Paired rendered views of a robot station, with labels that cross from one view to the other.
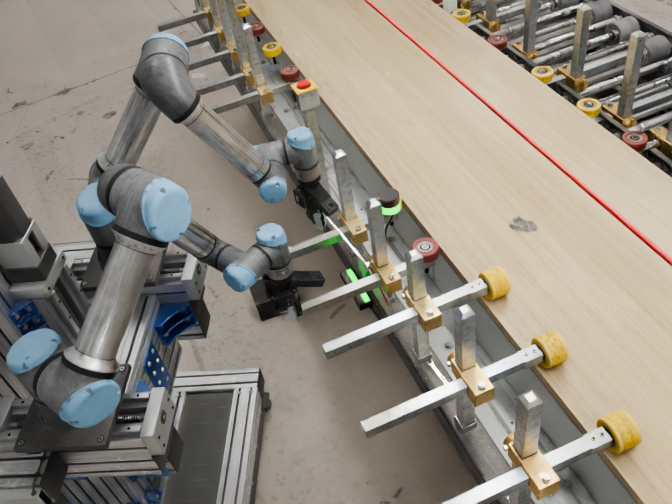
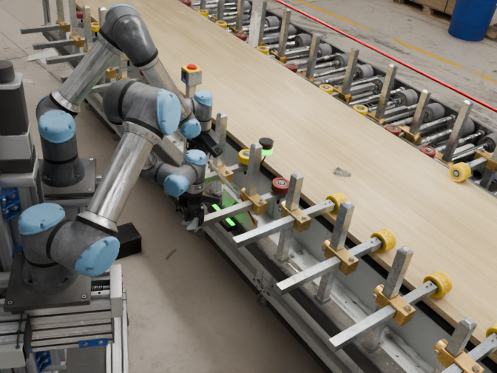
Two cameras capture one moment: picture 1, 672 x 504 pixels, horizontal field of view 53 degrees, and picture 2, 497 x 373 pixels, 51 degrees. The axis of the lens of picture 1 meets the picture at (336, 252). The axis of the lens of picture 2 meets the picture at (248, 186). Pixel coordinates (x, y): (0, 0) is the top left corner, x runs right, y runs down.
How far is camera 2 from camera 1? 0.68 m
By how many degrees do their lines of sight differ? 21
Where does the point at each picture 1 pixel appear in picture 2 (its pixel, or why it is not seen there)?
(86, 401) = (103, 251)
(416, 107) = (248, 100)
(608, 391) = (421, 265)
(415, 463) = (248, 358)
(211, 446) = (92, 349)
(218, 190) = not seen: hidden behind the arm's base
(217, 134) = (164, 80)
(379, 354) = (208, 284)
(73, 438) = (59, 297)
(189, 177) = not seen: hidden behind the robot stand
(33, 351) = (46, 216)
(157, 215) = (167, 112)
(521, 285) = not seen: hidden behind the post
